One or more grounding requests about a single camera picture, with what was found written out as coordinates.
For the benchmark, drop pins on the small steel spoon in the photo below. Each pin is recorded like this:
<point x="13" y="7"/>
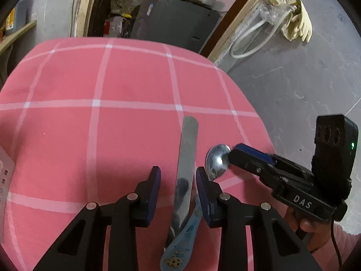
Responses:
<point x="215" y="161"/>

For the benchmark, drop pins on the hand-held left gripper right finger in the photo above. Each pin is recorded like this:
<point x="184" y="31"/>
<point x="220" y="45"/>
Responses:
<point x="202" y="194"/>

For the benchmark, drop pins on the grey metal cabinet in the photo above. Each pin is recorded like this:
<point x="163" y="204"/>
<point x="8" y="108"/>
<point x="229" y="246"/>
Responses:
<point x="174" y="22"/>

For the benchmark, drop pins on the pink checked tablecloth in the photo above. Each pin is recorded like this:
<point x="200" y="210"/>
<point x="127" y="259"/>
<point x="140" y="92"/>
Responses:
<point x="127" y="76"/>

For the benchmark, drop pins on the person's right forearm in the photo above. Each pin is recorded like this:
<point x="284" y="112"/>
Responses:
<point x="349" y="242"/>

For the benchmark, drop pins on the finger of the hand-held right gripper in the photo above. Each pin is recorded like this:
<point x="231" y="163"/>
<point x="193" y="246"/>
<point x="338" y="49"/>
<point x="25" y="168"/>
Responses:
<point x="245" y="160"/>
<point x="253" y="151"/>

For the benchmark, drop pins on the kitchen counter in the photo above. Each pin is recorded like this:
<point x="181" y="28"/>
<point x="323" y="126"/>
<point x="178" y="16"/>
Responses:
<point x="17" y="35"/>

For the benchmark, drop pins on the wooden door frame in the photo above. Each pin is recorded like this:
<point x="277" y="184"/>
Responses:
<point x="239" y="19"/>

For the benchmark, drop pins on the white perforated plastic basket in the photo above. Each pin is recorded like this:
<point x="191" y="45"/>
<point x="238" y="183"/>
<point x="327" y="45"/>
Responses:
<point x="4" y="180"/>

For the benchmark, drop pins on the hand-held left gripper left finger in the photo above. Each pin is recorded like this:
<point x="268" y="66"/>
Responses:
<point x="154" y="192"/>

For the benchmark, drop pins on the cream rubber gloves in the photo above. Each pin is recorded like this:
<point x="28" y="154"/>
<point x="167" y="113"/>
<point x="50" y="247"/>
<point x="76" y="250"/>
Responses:
<point x="301" y="22"/>

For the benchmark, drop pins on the white plastic bag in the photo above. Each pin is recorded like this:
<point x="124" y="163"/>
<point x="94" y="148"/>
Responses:
<point x="116" y="24"/>

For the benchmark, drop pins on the clear plastic bag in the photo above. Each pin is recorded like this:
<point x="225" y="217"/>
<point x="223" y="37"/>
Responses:
<point x="270" y="11"/>

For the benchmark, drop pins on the person's right hand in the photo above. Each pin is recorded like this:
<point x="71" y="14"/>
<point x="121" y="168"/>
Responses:
<point x="313" y="231"/>

